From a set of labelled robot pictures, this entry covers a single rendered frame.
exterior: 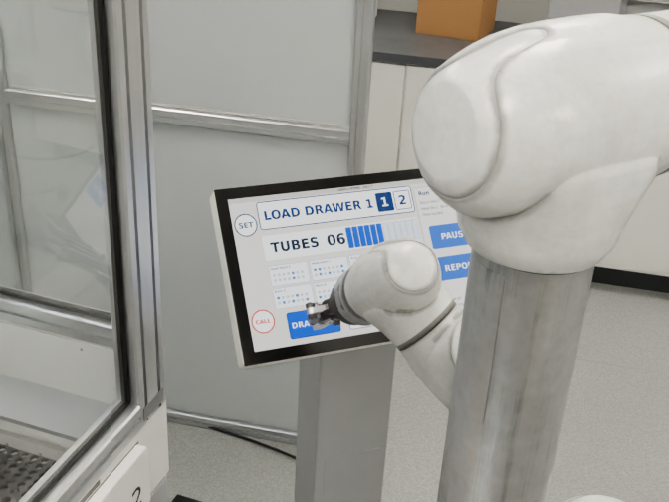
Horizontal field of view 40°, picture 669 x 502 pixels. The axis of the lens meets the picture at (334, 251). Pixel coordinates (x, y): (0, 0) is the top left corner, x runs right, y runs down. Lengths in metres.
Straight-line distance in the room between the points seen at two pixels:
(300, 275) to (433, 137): 0.96
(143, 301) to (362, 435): 0.70
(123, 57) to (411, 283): 0.46
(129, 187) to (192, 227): 1.36
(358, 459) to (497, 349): 1.20
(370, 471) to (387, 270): 0.87
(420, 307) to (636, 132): 0.57
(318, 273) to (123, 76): 0.58
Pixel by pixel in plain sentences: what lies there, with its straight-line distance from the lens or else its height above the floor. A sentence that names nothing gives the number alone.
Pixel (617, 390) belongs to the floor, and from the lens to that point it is 3.36.
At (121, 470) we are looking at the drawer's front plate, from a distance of 1.42.
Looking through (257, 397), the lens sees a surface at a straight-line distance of 2.85.
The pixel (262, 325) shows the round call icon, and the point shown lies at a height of 1.01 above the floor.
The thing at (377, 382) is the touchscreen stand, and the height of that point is 0.79.
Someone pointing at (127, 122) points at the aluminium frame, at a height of 1.44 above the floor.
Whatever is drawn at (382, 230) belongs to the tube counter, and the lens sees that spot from 1.67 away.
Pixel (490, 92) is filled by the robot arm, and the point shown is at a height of 1.67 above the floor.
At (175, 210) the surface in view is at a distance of 2.61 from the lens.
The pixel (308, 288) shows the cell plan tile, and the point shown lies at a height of 1.05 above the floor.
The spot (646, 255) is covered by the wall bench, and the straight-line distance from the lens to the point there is 3.89.
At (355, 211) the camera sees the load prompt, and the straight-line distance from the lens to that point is 1.66.
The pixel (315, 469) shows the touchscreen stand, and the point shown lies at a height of 0.60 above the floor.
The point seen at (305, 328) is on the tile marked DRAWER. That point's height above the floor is 1.00.
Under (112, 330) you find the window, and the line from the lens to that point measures 1.33.
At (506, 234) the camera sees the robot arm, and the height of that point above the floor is 1.56.
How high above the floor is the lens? 1.85
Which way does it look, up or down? 28 degrees down
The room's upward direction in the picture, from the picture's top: 3 degrees clockwise
